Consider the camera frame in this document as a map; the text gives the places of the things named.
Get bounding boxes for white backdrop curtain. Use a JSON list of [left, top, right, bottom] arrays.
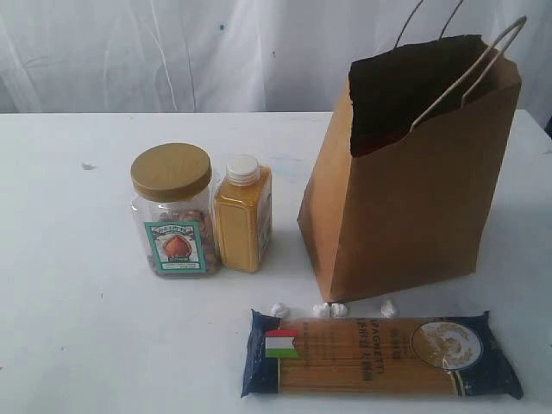
[[1, 1, 551, 122]]

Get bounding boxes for yellow spice bottle white cap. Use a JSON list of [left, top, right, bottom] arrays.
[[215, 155, 272, 273]]

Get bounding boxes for brown and orange snack pouch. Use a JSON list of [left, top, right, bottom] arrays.
[[351, 129, 405, 157]]

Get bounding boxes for large brown paper bag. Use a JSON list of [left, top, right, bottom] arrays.
[[298, 17, 526, 302]]

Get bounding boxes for nut jar with gold lid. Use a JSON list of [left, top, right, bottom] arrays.
[[130, 143, 220, 278]]

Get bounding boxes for spaghetti packet dark blue ends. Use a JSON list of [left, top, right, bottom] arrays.
[[241, 311, 524, 399]]

